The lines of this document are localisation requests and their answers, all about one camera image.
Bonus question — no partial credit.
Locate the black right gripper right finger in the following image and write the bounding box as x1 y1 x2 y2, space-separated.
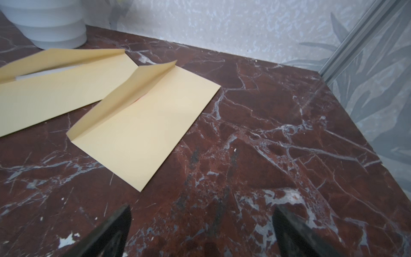
272 205 342 257

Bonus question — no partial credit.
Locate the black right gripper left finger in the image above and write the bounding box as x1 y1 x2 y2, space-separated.
63 205 132 257

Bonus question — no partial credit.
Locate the cream yellow envelope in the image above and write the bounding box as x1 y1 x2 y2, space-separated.
67 62 220 191
1 49 138 137

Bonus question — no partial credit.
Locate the white ribbed flower pot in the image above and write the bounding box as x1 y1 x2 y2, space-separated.
1 0 87 50

